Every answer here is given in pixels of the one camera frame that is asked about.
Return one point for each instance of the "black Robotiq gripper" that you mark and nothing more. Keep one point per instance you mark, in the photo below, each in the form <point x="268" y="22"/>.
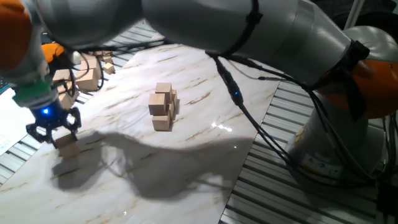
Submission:
<point x="49" y="116"/>

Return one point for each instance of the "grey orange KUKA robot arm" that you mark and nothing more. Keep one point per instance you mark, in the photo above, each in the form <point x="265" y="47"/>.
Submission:
<point x="217" y="28"/>

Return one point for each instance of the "green gripper mounting adapter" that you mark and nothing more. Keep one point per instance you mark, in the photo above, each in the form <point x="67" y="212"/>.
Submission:
<point x="31" y="93"/>

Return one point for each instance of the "printed white paper sheet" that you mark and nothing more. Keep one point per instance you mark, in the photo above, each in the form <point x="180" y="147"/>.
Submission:
<point x="12" y="121"/>

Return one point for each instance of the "white rounded figurine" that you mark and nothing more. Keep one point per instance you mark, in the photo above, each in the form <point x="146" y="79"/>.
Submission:
<point x="76" y="57"/>

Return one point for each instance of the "orange black teach pendant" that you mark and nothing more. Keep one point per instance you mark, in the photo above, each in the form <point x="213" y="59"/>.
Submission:
<point x="51" y="51"/>

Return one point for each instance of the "tiny wooden cube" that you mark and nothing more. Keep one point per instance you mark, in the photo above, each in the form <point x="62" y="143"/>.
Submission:
<point x="109" y="68"/>
<point x="108" y="59"/>
<point x="108" y="53"/>
<point x="99" y="56"/>

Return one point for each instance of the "white marble pattern board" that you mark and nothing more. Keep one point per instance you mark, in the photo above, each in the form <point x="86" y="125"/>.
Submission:
<point x="202" y="68"/>

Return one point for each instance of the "short aluminium frame beam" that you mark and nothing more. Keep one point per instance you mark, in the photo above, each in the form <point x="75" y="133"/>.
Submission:
<point x="353" y="14"/>

